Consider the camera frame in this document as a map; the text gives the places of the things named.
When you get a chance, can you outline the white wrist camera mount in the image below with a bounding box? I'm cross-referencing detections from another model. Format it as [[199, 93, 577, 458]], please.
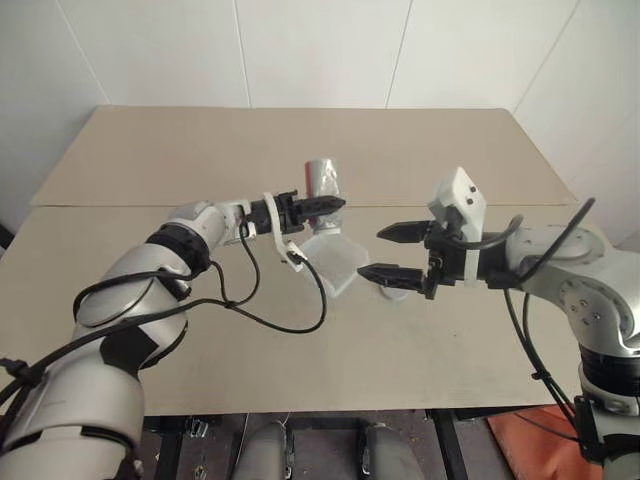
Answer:
[[427, 166, 489, 290], [260, 191, 305, 275]]

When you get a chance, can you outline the clear jar with red label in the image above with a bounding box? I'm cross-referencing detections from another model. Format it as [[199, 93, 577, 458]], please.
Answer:
[[303, 156, 347, 236]]

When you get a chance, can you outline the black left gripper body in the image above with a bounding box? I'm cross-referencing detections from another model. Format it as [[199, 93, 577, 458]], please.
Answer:
[[275, 189, 307, 236]]

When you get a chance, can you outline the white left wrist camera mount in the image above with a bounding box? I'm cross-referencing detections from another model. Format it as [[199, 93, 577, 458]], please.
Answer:
[[260, 191, 305, 275]]

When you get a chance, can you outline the white jar lid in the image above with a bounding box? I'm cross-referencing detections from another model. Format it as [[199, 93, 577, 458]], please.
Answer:
[[377, 283, 410, 302]]

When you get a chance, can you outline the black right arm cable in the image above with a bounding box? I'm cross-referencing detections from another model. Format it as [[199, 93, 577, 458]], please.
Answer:
[[449, 197, 599, 456]]

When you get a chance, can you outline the orange cloth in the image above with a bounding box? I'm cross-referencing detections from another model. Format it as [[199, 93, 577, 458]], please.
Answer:
[[487, 405, 584, 480]]

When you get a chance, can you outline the grey rounded cover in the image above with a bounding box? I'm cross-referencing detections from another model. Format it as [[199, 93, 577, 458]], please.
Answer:
[[358, 422, 419, 480], [233, 421, 296, 480]]

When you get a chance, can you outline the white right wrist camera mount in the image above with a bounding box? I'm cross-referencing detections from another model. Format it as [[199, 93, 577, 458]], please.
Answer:
[[427, 166, 489, 290]]

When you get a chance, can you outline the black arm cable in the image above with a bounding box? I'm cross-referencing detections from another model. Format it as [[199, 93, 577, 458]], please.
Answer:
[[0, 219, 329, 416], [449, 197, 599, 456]]

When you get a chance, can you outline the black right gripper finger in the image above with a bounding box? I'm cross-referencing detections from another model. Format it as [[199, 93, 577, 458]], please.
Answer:
[[376, 219, 433, 246], [356, 262, 427, 294]]

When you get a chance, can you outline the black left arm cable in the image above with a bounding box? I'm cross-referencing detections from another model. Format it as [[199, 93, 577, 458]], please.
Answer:
[[0, 219, 329, 416]]

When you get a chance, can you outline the black metal table frame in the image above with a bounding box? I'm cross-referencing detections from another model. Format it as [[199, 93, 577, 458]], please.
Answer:
[[142, 407, 494, 480]]

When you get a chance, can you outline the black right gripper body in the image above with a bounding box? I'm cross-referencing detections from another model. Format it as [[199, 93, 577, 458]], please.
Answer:
[[422, 207, 471, 302]]

